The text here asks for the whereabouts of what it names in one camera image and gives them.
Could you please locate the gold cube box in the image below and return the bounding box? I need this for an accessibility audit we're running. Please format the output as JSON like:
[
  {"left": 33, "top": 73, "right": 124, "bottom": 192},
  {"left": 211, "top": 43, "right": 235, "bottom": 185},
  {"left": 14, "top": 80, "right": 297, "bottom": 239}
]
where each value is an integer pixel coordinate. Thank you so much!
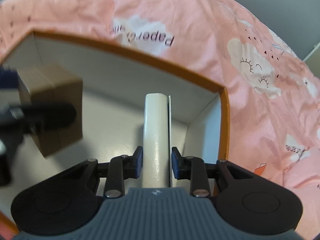
[{"left": 17, "top": 65, "right": 83, "bottom": 157}]

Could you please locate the white box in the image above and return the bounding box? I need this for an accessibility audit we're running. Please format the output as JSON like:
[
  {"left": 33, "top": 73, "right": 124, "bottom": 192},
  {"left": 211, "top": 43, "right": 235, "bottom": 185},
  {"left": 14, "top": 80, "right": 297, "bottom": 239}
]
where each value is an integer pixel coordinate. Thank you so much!
[{"left": 142, "top": 93, "right": 170, "bottom": 188}]

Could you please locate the orange cardboard storage box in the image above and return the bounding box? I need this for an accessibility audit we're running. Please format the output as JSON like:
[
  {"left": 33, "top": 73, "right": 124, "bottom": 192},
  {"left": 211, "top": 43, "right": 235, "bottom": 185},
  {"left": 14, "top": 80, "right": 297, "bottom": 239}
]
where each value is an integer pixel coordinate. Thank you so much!
[{"left": 1, "top": 33, "right": 230, "bottom": 239}]

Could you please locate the pink patterned duvet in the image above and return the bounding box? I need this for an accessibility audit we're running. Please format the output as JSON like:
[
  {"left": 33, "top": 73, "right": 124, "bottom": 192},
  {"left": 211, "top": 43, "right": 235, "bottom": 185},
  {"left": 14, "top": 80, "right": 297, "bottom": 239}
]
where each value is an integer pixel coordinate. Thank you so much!
[{"left": 0, "top": 0, "right": 320, "bottom": 193}]

